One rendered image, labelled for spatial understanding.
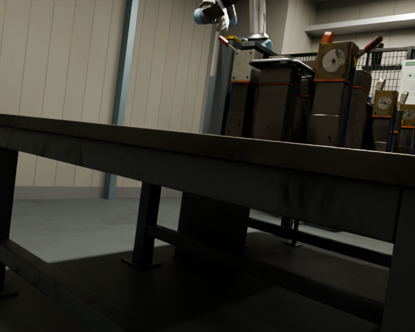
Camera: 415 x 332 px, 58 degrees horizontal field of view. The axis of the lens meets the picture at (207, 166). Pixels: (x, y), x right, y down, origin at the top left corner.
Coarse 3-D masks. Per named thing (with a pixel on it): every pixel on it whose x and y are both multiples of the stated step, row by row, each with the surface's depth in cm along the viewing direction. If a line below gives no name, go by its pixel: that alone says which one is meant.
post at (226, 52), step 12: (228, 48) 157; (240, 48) 161; (228, 60) 157; (228, 72) 157; (216, 84) 161; (228, 84) 157; (216, 96) 160; (228, 96) 158; (216, 108) 160; (228, 108) 159; (216, 120) 160; (216, 132) 159
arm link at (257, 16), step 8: (256, 0) 199; (264, 0) 201; (256, 8) 200; (264, 8) 202; (256, 16) 202; (264, 16) 203; (256, 24) 203; (264, 24) 205; (256, 32) 205; (264, 32) 206; (248, 40) 208; (256, 40) 205; (264, 40) 205; (272, 48) 212
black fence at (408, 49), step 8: (376, 48) 267; (384, 48) 263; (392, 48) 260; (400, 48) 257; (408, 48) 253; (296, 56) 306; (304, 56) 302; (312, 56) 299; (400, 56) 257; (408, 56) 253; (384, 64) 264; (392, 64) 260; (400, 64) 257; (368, 72) 270; (384, 88) 263; (392, 88) 260; (368, 96) 270; (296, 224) 299
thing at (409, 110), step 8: (408, 104) 195; (408, 112) 194; (408, 120) 194; (408, 128) 195; (400, 136) 197; (408, 136) 194; (400, 144) 197; (408, 144) 194; (400, 152) 196; (408, 152) 194
